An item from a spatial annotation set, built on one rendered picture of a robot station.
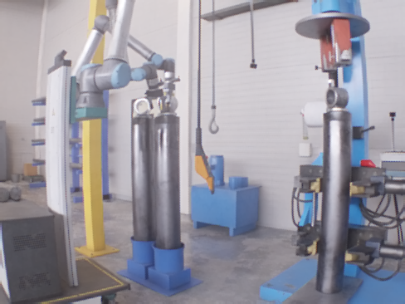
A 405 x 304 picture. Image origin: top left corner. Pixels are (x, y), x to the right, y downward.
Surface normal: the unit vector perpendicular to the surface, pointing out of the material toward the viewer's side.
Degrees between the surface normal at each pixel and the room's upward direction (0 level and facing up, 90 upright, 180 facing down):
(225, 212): 90
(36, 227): 90
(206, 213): 90
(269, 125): 90
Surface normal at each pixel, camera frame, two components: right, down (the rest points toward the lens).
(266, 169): -0.65, 0.01
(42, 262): 0.70, 0.01
